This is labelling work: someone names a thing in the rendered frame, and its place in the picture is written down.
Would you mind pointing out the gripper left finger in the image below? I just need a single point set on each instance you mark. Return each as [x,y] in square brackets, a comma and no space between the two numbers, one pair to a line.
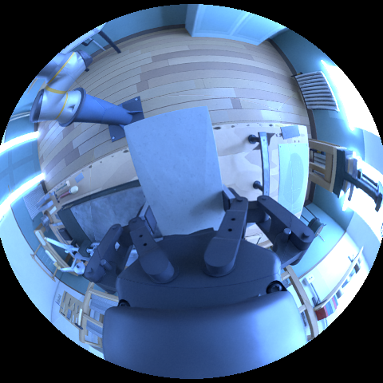
[149,248]

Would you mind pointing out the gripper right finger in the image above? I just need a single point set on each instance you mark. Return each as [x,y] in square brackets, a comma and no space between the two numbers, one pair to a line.
[229,236]

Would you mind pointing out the grey board strip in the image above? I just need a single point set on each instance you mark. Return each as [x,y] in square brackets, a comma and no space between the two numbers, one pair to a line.
[175,167]

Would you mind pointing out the white jointed lamp arm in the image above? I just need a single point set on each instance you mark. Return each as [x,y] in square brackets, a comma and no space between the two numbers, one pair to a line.
[67,251]

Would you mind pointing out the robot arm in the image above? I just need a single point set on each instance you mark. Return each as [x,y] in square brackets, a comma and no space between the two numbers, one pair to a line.
[58,95]

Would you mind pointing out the dark shear body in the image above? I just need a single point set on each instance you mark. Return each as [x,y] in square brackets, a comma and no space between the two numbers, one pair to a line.
[98,206]

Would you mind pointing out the black round knob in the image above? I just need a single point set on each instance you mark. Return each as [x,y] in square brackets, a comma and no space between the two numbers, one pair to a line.
[253,138]
[316,226]
[256,185]

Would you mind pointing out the grey metal bar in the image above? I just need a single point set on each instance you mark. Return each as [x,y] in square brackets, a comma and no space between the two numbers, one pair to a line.
[264,161]

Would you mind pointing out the pale cutting mat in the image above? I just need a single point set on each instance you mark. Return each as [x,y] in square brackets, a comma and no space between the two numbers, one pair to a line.
[291,176]

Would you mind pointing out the wooden rack with papers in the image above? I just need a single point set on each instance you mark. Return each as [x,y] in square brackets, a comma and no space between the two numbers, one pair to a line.
[85,317]

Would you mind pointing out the small blue grey card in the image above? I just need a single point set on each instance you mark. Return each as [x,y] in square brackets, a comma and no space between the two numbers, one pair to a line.
[79,177]

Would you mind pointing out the wooden shelf unit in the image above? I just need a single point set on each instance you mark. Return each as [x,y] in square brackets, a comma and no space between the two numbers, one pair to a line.
[323,164]

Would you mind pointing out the wooden bookshelf with books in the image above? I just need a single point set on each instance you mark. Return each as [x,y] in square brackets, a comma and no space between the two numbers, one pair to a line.
[332,296]

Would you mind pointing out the dark press machine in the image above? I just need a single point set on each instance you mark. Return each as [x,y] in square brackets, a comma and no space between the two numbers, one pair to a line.
[357,175]

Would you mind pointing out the window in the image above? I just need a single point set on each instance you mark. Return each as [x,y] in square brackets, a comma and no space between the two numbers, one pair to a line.
[16,170]

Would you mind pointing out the dark legged table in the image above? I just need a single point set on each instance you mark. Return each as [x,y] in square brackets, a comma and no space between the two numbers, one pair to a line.
[100,40]

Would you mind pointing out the white door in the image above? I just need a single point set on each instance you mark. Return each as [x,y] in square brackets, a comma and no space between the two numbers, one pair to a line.
[227,22]

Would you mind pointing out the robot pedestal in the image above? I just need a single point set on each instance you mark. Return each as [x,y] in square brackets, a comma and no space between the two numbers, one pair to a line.
[104,112]

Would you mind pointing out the white wall radiator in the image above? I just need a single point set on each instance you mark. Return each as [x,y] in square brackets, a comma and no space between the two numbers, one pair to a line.
[317,91]

